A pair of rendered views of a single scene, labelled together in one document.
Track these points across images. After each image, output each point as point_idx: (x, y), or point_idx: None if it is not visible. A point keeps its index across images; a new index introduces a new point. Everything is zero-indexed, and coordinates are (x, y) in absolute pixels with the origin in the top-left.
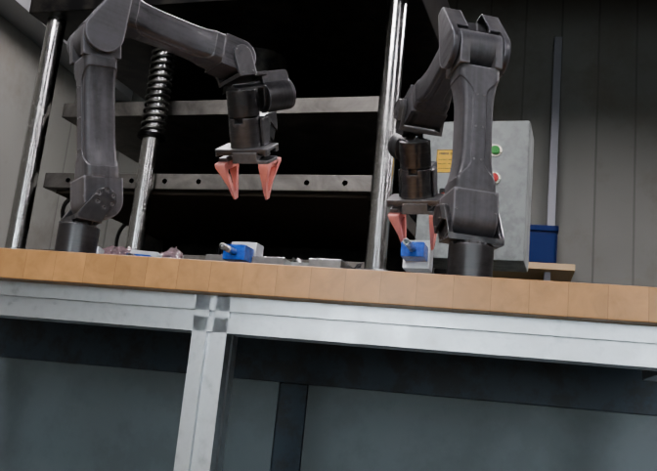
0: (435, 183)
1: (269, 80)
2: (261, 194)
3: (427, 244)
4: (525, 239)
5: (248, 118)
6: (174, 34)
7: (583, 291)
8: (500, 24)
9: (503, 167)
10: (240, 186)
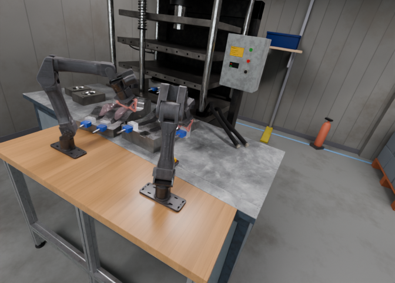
0: (187, 114)
1: (124, 76)
2: (175, 54)
3: (186, 130)
4: (254, 85)
5: (119, 91)
6: (77, 69)
7: (160, 255)
8: (184, 95)
9: (252, 57)
10: (168, 51)
